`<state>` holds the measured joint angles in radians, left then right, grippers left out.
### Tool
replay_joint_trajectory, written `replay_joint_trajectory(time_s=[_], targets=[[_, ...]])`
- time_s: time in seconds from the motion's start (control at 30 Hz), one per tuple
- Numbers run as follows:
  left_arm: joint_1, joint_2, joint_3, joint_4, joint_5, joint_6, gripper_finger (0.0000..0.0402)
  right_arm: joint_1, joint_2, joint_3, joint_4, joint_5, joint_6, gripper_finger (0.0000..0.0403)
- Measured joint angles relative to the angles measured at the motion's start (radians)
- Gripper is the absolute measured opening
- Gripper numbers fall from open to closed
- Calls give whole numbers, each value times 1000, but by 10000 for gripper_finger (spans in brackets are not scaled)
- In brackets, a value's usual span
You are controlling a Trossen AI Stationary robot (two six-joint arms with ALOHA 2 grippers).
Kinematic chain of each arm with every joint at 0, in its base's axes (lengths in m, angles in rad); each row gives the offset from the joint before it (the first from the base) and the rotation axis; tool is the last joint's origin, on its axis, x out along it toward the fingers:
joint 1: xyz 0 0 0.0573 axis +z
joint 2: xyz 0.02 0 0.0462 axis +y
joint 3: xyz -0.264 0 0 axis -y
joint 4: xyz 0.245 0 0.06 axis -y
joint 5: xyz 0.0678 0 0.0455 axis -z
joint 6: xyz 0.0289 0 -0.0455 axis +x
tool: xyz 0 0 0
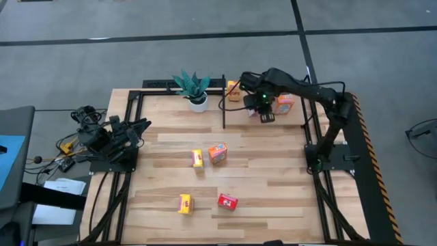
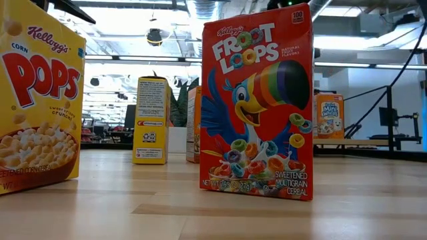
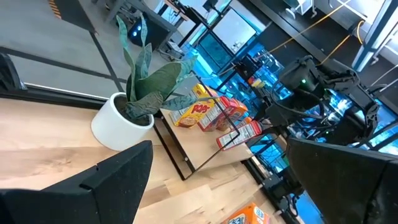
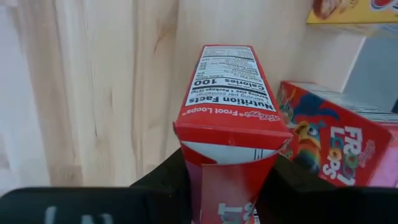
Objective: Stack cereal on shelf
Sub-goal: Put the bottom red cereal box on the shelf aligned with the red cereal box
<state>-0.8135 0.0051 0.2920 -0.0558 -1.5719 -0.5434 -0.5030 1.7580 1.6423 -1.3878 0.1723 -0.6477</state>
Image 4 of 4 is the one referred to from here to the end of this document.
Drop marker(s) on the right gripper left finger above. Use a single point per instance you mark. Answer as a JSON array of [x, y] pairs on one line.
[[161, 193]]

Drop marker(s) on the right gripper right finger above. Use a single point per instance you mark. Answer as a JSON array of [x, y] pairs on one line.
[[295, 196]]

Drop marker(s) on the red Froot Loops cereal box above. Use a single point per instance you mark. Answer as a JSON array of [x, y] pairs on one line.
[[230, 93], [314, 130]]

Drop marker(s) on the yellow Corn Pops cereal box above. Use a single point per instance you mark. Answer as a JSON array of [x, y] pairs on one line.
[[351, 12]]

